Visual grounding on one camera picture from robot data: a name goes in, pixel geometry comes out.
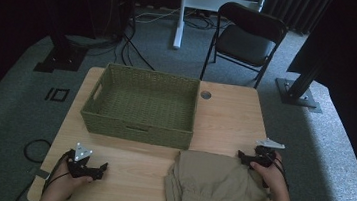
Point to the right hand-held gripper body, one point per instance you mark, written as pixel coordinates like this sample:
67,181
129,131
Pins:
265,155

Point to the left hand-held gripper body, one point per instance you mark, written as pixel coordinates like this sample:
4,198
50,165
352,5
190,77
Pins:
79,167

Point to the khaki pants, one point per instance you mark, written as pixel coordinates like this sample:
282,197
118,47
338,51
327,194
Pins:
211,184

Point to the green woven basket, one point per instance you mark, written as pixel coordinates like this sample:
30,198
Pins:
145,110

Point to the person's left hand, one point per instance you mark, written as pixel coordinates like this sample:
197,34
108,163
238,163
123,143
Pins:
65,182

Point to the person's right hand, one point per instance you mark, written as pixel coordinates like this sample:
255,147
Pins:
270,177

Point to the black metal stand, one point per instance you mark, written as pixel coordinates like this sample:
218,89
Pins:
298,93
62,54

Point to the grey table grommet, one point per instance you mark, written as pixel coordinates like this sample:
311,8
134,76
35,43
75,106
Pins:
206,95

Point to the black folding chair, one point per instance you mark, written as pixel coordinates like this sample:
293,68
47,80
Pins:
244,42

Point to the dark curtain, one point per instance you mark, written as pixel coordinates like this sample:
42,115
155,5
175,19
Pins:
296,9

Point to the white desk frame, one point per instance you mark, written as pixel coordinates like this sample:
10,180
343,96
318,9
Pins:
180,20

